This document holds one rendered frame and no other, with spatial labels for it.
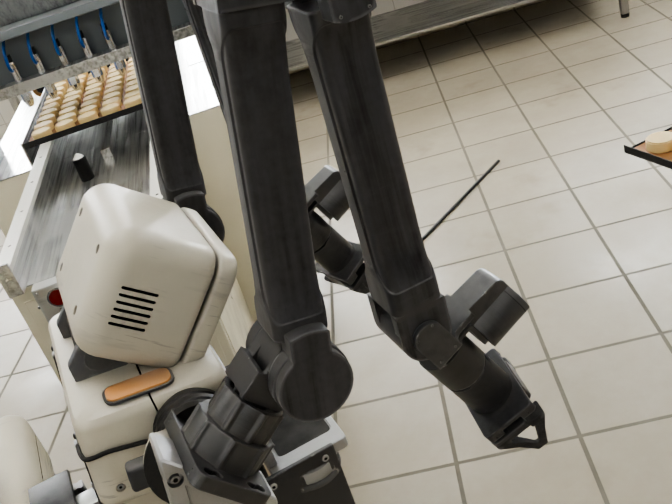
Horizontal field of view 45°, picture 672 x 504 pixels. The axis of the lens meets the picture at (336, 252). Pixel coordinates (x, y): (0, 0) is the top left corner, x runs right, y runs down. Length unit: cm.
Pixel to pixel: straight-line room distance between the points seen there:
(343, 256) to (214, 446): 54
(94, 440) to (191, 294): 18
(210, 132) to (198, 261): 135
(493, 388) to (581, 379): 130
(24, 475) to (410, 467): 113
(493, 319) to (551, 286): 169
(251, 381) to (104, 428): 18
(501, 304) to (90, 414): 44
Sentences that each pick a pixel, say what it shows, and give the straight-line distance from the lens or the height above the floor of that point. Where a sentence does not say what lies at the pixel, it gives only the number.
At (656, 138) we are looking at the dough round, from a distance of 153.
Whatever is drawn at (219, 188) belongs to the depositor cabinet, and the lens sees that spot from 226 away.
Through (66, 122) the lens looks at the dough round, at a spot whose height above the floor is 92.
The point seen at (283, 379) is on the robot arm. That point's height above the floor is 101.
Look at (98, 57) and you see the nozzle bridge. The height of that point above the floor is 104.
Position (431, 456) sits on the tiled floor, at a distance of 210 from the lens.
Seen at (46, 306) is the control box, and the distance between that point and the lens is 159.
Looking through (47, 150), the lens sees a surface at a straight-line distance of 213.
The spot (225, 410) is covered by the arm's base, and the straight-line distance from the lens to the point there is 81.
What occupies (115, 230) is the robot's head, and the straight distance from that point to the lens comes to 87.
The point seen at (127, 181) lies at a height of 84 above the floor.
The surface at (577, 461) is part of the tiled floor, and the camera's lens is 202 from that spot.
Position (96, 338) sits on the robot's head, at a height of 104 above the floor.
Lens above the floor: 146
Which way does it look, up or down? 29 degrees down
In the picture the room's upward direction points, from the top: 18 degrees counter-clockwise
